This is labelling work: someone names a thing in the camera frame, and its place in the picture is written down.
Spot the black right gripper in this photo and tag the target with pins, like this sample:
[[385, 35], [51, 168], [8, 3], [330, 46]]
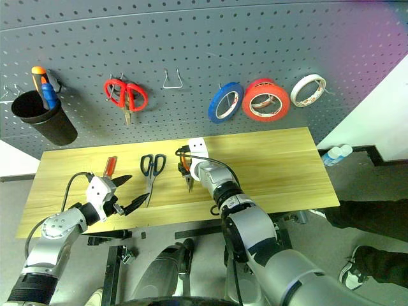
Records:
[[185, 149]]

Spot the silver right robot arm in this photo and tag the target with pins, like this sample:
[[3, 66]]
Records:
[[248, 223]]

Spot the small black floor tape square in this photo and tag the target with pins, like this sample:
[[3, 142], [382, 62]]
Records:
[[143, 235]]

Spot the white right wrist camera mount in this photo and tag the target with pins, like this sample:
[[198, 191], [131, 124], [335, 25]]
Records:
[[197, 146]]

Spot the black trouser leg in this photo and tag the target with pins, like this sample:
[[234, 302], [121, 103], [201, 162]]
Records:
[[382, 264], [366, 220]]

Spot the black rounded torso rim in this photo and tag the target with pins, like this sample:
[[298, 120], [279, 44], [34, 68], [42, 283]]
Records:
[[178, 303]]

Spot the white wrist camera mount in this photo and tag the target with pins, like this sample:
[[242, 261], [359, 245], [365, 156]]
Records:
[[197, 146], [97, 191]]

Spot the grey robot left leg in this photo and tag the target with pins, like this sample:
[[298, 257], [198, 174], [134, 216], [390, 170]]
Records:
[[159, 274]]

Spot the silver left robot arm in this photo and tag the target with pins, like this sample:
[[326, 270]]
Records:
[[54, 226]]

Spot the grey table corner bracket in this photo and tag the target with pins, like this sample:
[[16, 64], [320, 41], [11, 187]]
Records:
[[298, 218]]

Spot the red tape roll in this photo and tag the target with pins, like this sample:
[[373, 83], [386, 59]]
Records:
[[247, 106]]

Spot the white tape roll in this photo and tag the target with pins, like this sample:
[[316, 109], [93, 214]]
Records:
[[294, 92]]

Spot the small silver scissors hook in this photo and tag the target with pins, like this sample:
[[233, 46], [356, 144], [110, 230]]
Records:
[[122, 76]]

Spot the black metal table frame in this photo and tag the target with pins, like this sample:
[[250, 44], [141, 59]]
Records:
[[111, 271]]

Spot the black plastic cup holder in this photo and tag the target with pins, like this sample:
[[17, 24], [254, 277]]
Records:
[[54, 127]]

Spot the white black sneaker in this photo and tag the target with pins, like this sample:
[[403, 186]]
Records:
[[317, 213], [349, 277]]

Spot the grey perforated metal pegboard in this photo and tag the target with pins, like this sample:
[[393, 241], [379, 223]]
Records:
[[191, 32]]

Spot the small silver table caster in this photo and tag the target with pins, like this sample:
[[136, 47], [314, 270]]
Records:
[[130, 257]]

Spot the blue tape roll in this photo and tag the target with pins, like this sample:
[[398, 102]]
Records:
[[213, 106]]

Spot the clear plastic bottle blue label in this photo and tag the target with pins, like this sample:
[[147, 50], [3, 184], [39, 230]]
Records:
[[330, 157], [345, 150]]

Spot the grey robot leg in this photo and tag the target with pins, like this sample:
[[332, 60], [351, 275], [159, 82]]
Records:
[[247, 287], [159, 274]]

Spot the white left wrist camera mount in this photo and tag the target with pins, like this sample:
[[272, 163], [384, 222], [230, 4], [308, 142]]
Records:
[[97, 191]]

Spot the grey robot right leg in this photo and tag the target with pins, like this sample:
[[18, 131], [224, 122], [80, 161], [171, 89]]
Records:
[[247, 287]]

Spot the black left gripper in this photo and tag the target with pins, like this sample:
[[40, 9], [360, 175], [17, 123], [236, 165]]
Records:
[[111, 208]]

